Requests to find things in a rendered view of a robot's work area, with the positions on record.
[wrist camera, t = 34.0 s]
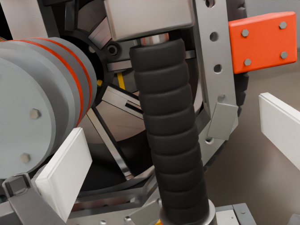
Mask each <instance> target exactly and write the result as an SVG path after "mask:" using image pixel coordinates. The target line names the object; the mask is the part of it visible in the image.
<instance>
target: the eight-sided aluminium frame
mask: <svg viewBox="0 0 300 225"><path fill-rule="evenodd" d="M205 2H207V6H206V4H205ZM192 4H193V10H194V17H195V22H194V25H193V26H192V28H193V34H194V41H195V47H196V56H197V62H198V69H199V75H200V84H201V90H202V97H203V104H204V108H203V110H202V111H201V112H200V113H199V115H198V116H197V117H196V121H195V123H196V125H197V129H198V135H199V140H198V142H199V143H200V150H201V156H202V157H201V160H202V162H203V166H204V165H205V164H206V163H207V162H208V160H209V159H210V158H211V157H212V156H213V155H214V153H215V152H216V151H217V150H218V149H219V147H220V146H221V145H222V144H223V142H224V141H225V140H228V139H229V136H230V134H231V133H232V132H233V131H234V129H235V128H236V127H237V126H238V113H237V111H238V106H237V104H236V95H235V86H234V77H233V65H232V56H231V47H230V38H229V25H228V17H227V7H226V0H192ZM210 35H211V37H210ZM3 182H4V180H2V179H0V198H1V200H2V202H3V203H4V202H7V201H8V198H7V196H6V194H5V191H4V189H3V186H2V183H3ZM161 201H162V200H161V198H160V194H159V189H158V183H157V180H156V175H155V172H154V173H153V175H152V176H151V177H150V178H149V180H148V181H147V182H146V184H145V185H144V186H143V187H140V188H134V189H129V190H123V191H117V192H110V193H105V194H98V195H93V196H86V197H80V198H76V200H75V203H74V205H73V207H72V210H71V212H70V214H69V217H68V219H67V221H66V224H67V225H155V224H156V223H157V222H158V221H159V219H160V217H159V212H160V209H161V207H162V202H161Z"/></svg>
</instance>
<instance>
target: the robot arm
mask: <svg viewBox="0 0 300 225"><path fill-rule="evenodd" d="M259 108H260V121H261V132H262V133H263V134H264V135H265V136H266V137H267V138H268V139H269V140H270V141H271V142H272V143H273V144H274V145H275V146H276V147H277V148H278V149H279V150H280V151H281V152H282V153H283V154H284V155H285V156H286V157H287V158H288V159H289V160H290V161H291V162H292V163H293V164H294V165H295V166H296V167H297V168H298V169H299V170H300V112H299V111H297V110H295V109H294V108H292V107H291V106H289V105H287V104H286V103H284V102H282V101H281V100H279V99H278V98H276V97H274V96H273V95H271V94H270V93H268V92H267V93H262V94H260V95H259ZM91 163H92V158H91V155H90V151H89V148H88V144H87V141H86V138H85V135H84V131H83V128H81V127H78V128H74V129H73V130H72V131H71V133H70V134H69V136H68V137H67V138H66V140H65V141H64V142H63V144H62V145H61V146H60V148H59V149H58V150H57V152H56V153H55V155H54V156H53V157H52V159H51V160H50V161H49V162H48V164H46V165H44V166H43V167H41V168H40V169H39V170H38V171H37V173H36V174H35V175H34V177H33V178H32V179H31V180H30V177H29V174H28V173H19V174H16V175H13V176H11V177H9V178H7V179H6V180H5V181H4V182H3V183H2V186H3V189H4V191H5V194H6V196H7V198H8V201H7V202H4V203H1V204H0V225H67V224H66V221H67V219H68V217H69V214H70V212H71V210H72V207H73V205H74V203H75V200H76V198H77V196H78V193H79V191H80V189H81V187H82V184H83V182H84V180H85V177H86V175H87V173H88V170H89V168H90V165H91ZM287 225H300V213H299V214H298V215H297V214H293V215H292V216H291V218H290V220H289V222H288V224H287Z"/></svg>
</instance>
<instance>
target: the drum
mask: <svg viewBox="0 0 300 225"><path fill-rule="evenodd" d="M96 92H97V79H96V74H95V71H94V68H93V66H92V64H91V62H90V60H89V59H88V57H87V56H86V55H85V53H84V52H83V51H82V50H81V49H80V48H78V47H77V46H75V45H74V44H72V43H70V42H69V41H66V40H64V39H61V38H58V37H50V38H46V37H31V38H24V39H19V40H9V41H2V42H0V179H7V178H9V177H11V176H13V175H16V174H19V173H30V172H32V171H34V170H35V169H36V168H38V167H39V166H40V165H41V164H42V163H43V162H44V161H45V159H46V158H47V157H48V156H50V155H52V154H53V153H55V152H56V151H57V150H58V149H59V148H60V146H61V145H62V144H63V142H64V141H65V140H66V138H67V137H68V136H69V134H70V133H71V131H72V130H73V129H74V128H76V127H77V126H78V124H79V123H80V122H81V121H82V119H83V118H84V117H85V115H86V113H87V112H88V110H89V109H90V108H91V106H92V104H93V102H94V100H95V97H96Z"/></svg>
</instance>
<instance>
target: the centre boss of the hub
mask: <svg viewBox="0 0 300 225"><path fill-rule="evenodd" d="M106 47H107V49H108V50H109V52H110V54H111V57H112V60H117V59H119V58H120V57H121V55H122V46H121V44H120V43H118V42H114V40H112V41H111V42H110V43H109V44H108V45H107V46H106Z"/></svg>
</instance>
